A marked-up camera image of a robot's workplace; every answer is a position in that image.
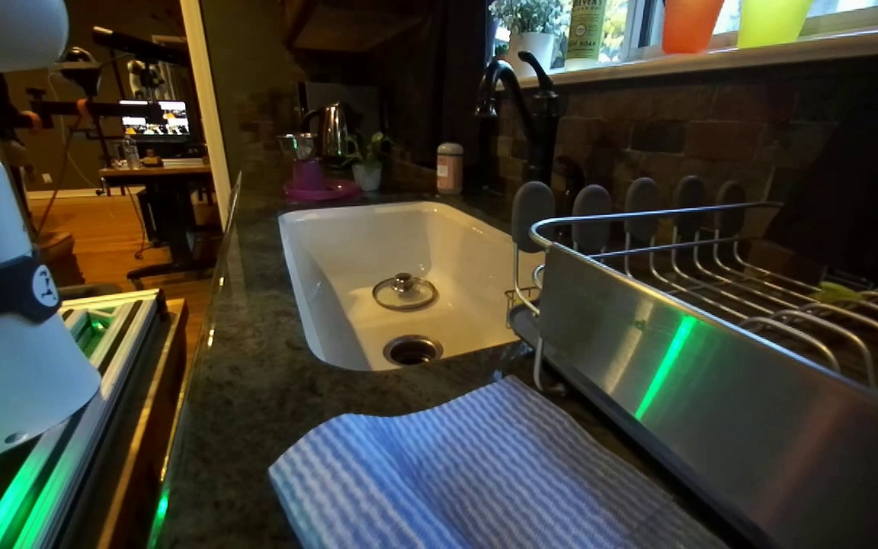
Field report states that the dark wooden desk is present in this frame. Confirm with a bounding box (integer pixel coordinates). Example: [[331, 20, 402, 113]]
[[97, 156, 223, 288]]

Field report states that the metal sink drain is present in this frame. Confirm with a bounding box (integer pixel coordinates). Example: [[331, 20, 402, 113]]
[[381, 334, 444, 369]]

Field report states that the green leafy houseplant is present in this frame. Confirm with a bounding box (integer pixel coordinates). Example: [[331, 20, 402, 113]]
[[348, 127, 397, 199]]

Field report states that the robot base platform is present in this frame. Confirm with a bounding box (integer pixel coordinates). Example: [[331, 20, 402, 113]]
[[0, 288, 188, 549]]

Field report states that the round metal sink stopper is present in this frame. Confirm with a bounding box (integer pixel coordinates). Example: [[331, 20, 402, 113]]
[[370, 268, 443, 314]]

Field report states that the purple plastic dish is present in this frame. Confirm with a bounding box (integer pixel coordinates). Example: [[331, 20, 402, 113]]
[[281, 150, 370, 209]]

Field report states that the orange plastic cup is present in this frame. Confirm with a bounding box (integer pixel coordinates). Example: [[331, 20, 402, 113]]
[[659, 0, 728, 58]]

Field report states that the white soap bottle green label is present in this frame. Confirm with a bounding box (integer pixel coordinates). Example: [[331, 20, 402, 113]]
[[565, 0, 614, 60]]

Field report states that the green plastic cup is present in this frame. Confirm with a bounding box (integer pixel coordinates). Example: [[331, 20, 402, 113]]
[[734, 0, 818, 52]]

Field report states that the dark bronze kitchen faucet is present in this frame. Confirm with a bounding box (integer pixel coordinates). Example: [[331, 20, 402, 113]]
[[472, 49, 568, 199]]

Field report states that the white ceramic sink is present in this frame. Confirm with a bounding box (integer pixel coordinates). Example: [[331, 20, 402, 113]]
[[275, 199, 546, 374]]

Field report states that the white framed window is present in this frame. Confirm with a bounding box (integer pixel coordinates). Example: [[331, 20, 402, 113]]
[[486, 0, 878, 93]]

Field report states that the blue white striped cloth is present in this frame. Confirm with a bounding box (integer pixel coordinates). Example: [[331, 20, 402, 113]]
[[265, 371, 732, 549]]

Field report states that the computer monitor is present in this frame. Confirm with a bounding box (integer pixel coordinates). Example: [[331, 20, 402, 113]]
[[116, 94, 194, 144]]

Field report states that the black dish rack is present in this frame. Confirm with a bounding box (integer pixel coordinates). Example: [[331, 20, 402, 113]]
[[507, 175, 878, 549]]

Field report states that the white pot with plant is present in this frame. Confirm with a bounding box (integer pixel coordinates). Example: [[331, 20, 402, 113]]
[[491, 0, 570, 77]]

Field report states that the white bottle orange label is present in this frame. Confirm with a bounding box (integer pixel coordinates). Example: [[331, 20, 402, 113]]
[[433, 142, 466, 199]]

